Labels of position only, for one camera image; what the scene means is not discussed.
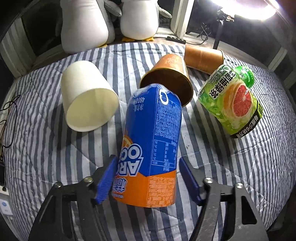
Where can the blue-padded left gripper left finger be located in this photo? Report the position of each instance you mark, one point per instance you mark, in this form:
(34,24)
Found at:
(54,219)

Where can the striped blue white quilt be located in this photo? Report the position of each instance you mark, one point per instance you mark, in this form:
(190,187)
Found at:
(42,149)

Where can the brown paper cup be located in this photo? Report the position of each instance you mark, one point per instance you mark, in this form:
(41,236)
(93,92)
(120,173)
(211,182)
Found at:
(204,59)
(171,72)

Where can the white power strip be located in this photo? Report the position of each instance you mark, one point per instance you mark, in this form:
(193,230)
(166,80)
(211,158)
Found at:
(5,202)

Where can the green grapefruit drink bottle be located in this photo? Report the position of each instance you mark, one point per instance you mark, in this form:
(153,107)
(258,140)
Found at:
(226,95)

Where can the large penguin plush toy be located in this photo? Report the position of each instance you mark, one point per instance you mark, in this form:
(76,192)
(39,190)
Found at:
(87,24)

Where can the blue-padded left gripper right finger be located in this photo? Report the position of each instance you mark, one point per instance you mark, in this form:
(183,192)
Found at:
(242,219)

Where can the ring light on stand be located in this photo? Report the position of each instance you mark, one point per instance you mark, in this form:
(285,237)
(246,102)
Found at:
(241,25)

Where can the white paper cup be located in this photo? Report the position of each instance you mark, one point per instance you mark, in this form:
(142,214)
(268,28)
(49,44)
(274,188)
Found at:
(88,99)

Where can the blue orange drink bottle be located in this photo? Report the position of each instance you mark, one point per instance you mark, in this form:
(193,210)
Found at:
(146,171)

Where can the small penguin plush toy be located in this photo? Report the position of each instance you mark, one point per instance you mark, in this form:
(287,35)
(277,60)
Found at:
(140,20)

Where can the black power strip on sill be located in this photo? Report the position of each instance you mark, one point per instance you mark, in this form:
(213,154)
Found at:
(177,40)

